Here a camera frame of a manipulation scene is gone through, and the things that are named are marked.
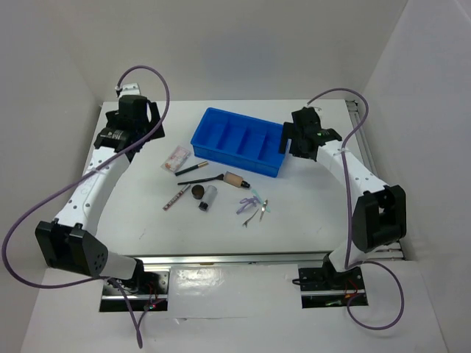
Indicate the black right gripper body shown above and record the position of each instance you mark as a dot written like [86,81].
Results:
[296,135]

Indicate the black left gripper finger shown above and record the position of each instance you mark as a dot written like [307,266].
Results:
[129,147]
[155,124]

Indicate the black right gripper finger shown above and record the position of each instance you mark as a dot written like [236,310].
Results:
[286,135]
[301,149]

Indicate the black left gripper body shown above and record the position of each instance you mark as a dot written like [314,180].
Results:
[111,118]

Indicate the silver duckbill hair clip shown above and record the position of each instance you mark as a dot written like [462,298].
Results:
[245,224]

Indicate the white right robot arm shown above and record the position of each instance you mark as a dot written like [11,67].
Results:
[332,157]

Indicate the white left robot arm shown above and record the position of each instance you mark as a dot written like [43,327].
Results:
[69,241]

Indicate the black makeup brush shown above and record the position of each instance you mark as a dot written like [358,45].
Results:
[200,181]

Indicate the blue divided plastic bin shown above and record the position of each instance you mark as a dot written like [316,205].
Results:
[239,141]

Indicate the clear blush palette case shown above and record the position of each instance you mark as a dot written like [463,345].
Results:
[176,159]

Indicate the dark green gold mascara tube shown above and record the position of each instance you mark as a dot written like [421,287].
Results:
[192,168]

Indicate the mint green spatula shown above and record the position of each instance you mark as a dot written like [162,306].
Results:
[260,199]

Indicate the beige foundation bottle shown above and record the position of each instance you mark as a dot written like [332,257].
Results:
[236,180]

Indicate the round brown cosmetic jar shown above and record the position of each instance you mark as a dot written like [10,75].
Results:
[198,191]

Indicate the clear bottle black cap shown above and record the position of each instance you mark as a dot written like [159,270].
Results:
[208,198]

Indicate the aluminium front rail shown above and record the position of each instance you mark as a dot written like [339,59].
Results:
[267,258]

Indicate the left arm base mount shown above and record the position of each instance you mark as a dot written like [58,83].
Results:
[150,294]

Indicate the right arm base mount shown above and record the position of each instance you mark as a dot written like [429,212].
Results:
[318,292]

